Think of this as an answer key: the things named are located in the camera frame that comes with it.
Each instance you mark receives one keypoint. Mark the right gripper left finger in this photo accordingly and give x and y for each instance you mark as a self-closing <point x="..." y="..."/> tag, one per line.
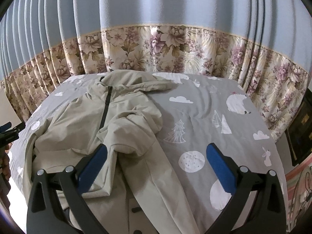
<point x="45" y="214"/>

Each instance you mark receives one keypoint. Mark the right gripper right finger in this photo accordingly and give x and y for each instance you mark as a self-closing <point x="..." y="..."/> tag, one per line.
<point x="267" y="213"/>

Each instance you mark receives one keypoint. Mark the beige hooded jacket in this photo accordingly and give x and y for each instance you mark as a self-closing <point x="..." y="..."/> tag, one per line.
<point x="137" y="188"/>

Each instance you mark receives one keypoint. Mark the person's left hand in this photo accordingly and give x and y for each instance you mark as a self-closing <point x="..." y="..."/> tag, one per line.
<point x="5" y="176"/>

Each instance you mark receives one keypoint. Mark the pink striped fabric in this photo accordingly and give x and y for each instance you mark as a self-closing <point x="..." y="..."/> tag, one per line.
<point x="299" y="192"/>

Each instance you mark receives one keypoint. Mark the dark furniture at right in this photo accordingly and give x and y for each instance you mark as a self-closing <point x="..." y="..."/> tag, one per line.
<point x="298" y="133"/>

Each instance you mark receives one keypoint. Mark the grey patterned bed sheet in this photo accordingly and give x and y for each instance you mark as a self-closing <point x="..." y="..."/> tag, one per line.
<point x="197" y="111"/>

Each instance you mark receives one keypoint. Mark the blue floral curtain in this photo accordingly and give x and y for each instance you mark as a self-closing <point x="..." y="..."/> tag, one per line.
<point x="264" y="45"/>

